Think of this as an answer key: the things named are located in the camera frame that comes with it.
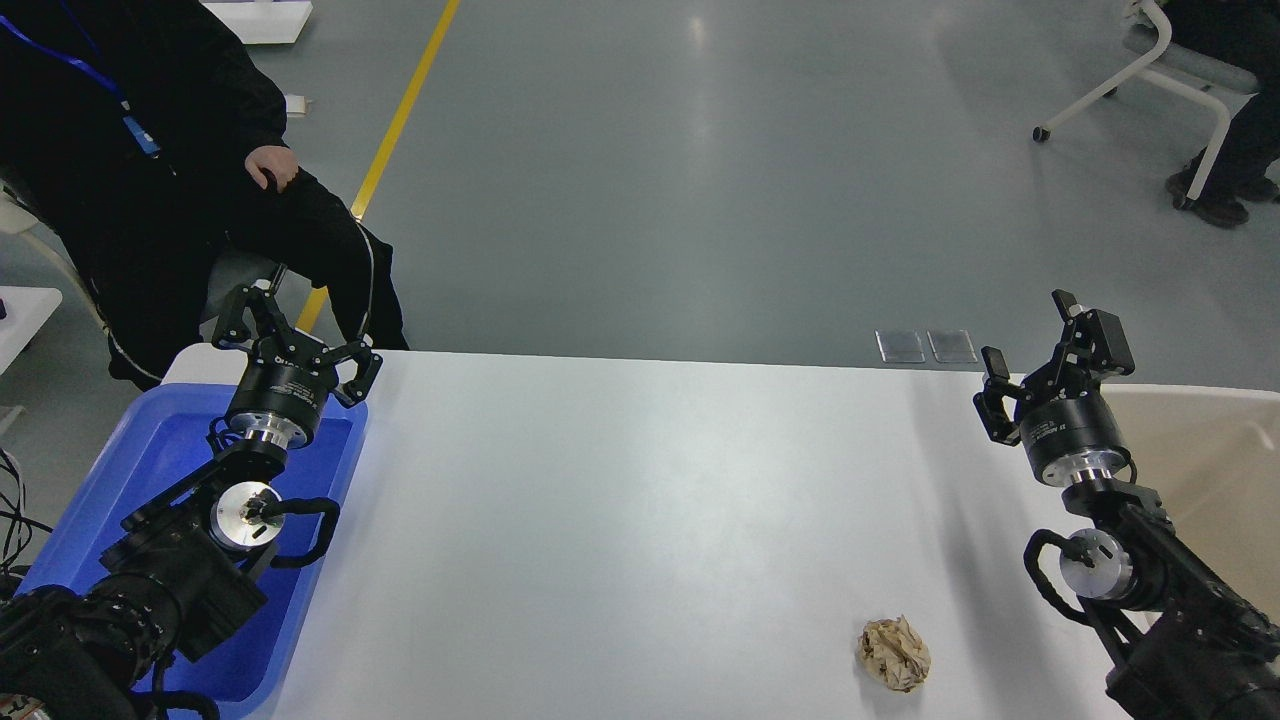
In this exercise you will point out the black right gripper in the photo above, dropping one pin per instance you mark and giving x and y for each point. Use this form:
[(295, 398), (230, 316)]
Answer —
[(1061, 418)]

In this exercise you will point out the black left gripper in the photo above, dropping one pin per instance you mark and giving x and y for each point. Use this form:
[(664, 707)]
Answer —
[(282, 393)]

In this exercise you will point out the brown paper ball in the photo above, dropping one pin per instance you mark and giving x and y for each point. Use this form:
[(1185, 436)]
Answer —
[(892, 652)]

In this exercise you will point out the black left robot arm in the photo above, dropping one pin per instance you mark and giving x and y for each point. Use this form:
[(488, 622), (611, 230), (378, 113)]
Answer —
[(184, 577)]

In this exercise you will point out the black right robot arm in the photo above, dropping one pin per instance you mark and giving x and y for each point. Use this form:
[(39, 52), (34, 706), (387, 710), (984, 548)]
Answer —
[(1182, 643)]

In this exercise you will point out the right metal floor plate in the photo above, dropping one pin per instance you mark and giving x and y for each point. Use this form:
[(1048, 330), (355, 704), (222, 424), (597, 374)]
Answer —
[(952, 347)]

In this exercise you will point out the metal floor plate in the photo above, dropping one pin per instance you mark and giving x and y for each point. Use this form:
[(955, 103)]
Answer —
[(952, 347), (900, 347)]

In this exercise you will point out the left metal floor plate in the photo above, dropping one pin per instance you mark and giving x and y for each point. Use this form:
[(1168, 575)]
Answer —
[(900, 347)]

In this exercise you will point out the beige plastic bin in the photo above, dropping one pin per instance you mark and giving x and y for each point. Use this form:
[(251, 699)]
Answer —
[(1213, 455)]

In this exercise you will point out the person in black clothes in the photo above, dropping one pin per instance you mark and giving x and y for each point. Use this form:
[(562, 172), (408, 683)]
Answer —
[(144, 136)]

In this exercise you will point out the white side table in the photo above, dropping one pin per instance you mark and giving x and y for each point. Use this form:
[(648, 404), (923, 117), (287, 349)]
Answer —
[(27, 309)]

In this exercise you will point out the white foam block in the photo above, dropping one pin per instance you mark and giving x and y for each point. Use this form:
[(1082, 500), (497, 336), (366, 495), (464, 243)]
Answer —
[(263, 22)]

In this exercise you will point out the white chair right background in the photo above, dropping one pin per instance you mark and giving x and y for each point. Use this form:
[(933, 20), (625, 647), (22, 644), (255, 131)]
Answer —
[(1179, 70)]

